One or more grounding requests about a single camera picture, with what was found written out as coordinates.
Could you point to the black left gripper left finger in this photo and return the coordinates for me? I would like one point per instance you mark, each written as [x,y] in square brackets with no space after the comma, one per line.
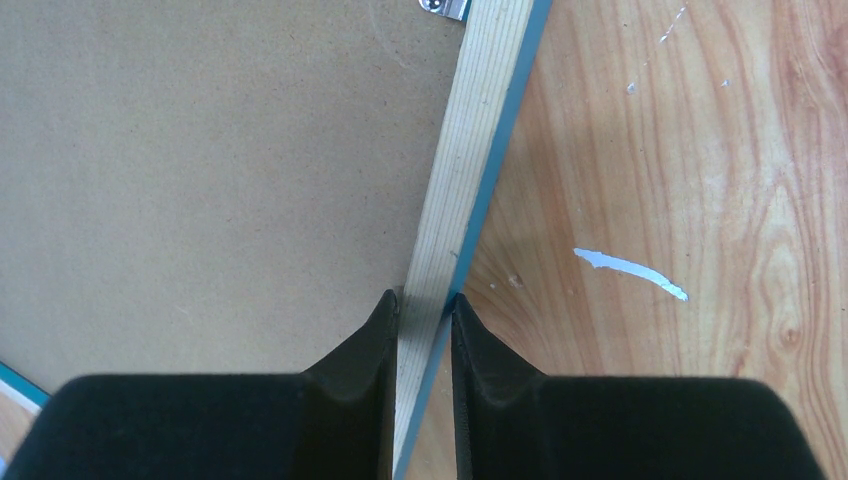
[334,420]

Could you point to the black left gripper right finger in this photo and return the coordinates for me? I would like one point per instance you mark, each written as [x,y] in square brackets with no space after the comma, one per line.
[513,421]

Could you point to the wooden photo frame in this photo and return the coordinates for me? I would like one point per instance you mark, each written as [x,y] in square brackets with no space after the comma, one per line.
[229,187]

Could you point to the small white paper scrap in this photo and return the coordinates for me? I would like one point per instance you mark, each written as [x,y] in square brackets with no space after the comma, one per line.
[600,260]

